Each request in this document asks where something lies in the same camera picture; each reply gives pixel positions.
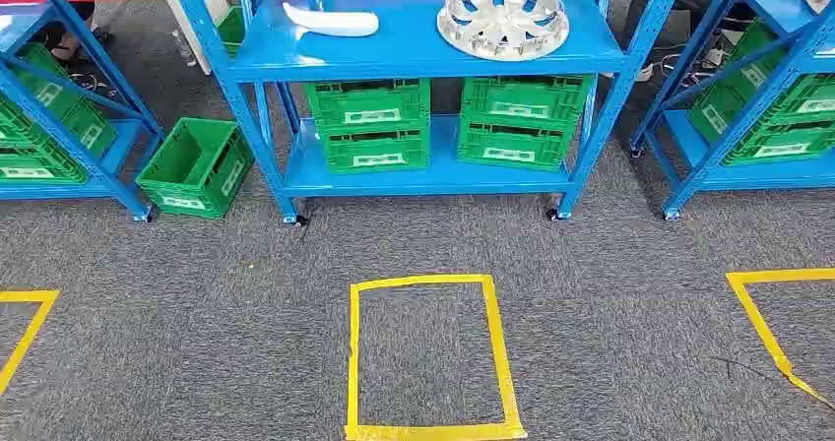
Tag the yellow floor tape rectangle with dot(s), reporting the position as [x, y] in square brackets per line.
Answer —
[496, 353]

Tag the open green plastic crate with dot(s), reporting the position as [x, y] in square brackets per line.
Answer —
[215, 177]

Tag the white plastic car part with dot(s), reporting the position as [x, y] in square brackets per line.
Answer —
[333, 22]

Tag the folded green plastic crate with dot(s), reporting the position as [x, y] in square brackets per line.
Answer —
[88, 131]
[375, 151]
[809, 99]
[32, 167]
[522, 99]
[368, 102]
[512, 148]
[45, 89]
[776, 146]

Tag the blue metal shelf rack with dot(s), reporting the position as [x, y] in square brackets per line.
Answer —
[717, 174]
[404, 47]
[121, 109]

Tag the white board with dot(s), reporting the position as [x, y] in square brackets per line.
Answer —
[196, 20]

